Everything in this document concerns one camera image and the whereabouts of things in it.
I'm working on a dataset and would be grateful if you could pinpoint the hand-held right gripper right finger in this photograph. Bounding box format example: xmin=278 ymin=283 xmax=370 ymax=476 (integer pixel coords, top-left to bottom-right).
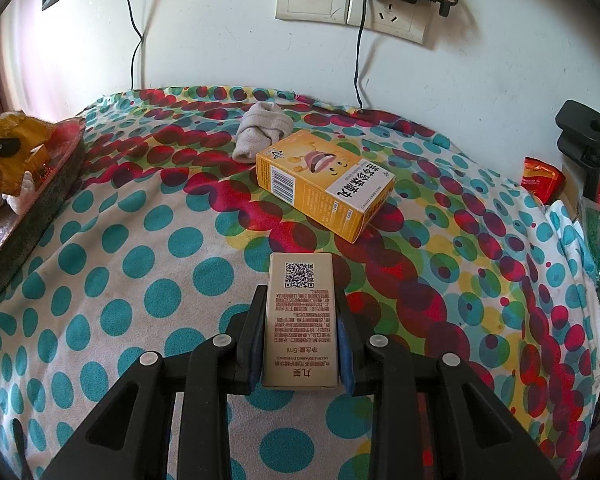
xmin=335 ymin=290 xmax=561 ymax=480

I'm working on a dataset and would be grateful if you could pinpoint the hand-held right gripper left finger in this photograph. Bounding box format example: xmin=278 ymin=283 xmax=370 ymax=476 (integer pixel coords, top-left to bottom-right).
xmin=40 ymin=286 xmax=269 ymax=480

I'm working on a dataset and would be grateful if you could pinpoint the brown snack packet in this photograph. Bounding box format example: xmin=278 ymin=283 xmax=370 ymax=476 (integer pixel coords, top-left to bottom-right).
xmin=0 ymin=112 xmax=54 ymax=197

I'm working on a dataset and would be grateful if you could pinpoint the small beige box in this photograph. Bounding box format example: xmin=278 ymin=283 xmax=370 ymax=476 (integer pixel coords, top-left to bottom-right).
xmin=261 ymin=252 xmax=342 ymax=390

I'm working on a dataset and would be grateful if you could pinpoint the red-rimmed tray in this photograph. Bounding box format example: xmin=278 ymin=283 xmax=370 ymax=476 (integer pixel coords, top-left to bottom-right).
xmin=0 ymin=117 xmax=88 ymax=307

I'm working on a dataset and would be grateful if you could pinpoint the yellow medicine box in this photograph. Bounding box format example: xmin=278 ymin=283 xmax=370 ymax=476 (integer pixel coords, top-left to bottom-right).
xmin=256 ymin=129 xmax=397 ymax=244

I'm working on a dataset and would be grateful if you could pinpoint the white sock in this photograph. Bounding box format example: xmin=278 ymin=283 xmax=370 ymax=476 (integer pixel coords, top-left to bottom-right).
xmin=231 ymin=101 xmax=295 ymax=163

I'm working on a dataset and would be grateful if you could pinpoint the orange box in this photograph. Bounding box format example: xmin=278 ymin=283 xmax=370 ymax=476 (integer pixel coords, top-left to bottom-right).
xmin=25 ymin=145 xmax=52 ymax=172

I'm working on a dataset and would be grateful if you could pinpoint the polka dot blanket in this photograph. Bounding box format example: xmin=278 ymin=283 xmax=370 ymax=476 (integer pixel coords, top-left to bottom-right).
xmin=0 ymin=85 xmax=600 ymax=480

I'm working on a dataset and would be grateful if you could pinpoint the red snack packet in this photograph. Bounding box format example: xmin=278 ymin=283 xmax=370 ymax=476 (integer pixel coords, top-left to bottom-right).
xmin=520 ymin=156 xmax=567 ymax=207

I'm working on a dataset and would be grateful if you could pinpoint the plain cardboard piece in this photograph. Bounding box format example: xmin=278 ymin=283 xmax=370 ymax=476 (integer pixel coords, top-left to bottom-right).
xmin=562 ymin=160 xmax=587 ymax=222

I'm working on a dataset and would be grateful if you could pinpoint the thin black cable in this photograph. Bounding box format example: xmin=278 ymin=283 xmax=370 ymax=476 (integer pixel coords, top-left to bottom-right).
xmin=124 ymin=0 xmax=147 ymax=92

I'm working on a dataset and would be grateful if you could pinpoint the black charger cable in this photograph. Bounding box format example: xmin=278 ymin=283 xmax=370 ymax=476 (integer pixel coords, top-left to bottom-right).
xmin=353 ymin=0 xmax=370 ymax=111

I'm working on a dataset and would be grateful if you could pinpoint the black clamp mount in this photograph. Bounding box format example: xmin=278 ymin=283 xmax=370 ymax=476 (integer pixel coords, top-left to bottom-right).
xmin=555 ymin=101 xmax=600 ymax=202

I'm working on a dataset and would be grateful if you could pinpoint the white wall outlet plate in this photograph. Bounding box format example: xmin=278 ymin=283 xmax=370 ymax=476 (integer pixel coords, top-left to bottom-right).
xmin=346 ymin=0 xmax=434 ymax=46

